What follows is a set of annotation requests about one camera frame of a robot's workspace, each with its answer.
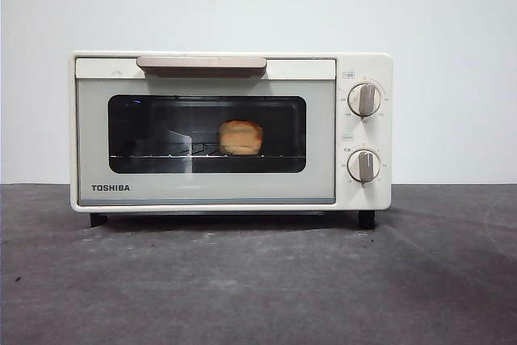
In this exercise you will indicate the golden bread loaf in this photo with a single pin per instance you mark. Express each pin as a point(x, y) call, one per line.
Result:
point(241, 139)

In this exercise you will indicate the dark grey table cloth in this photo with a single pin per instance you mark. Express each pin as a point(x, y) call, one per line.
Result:
point(202, 300)

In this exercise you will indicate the beige oven knob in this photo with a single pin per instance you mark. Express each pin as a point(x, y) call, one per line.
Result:
point(364, 165)
point(365, 99)

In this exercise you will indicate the white Toshiba toaster oven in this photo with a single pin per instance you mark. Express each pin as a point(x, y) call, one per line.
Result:
point(363, 66)

